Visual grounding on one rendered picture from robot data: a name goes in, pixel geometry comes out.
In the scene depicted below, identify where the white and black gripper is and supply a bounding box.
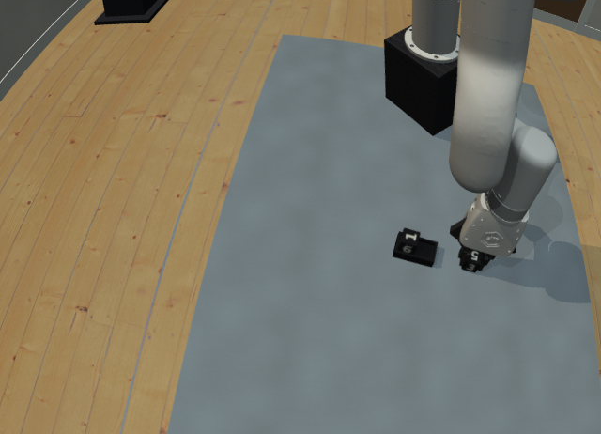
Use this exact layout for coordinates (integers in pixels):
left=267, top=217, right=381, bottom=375
left=450, top=193, right=529, bottom=271

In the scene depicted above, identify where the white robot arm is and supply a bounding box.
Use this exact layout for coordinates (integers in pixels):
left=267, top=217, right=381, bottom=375
left=405, top=0, right=557, bottom=222

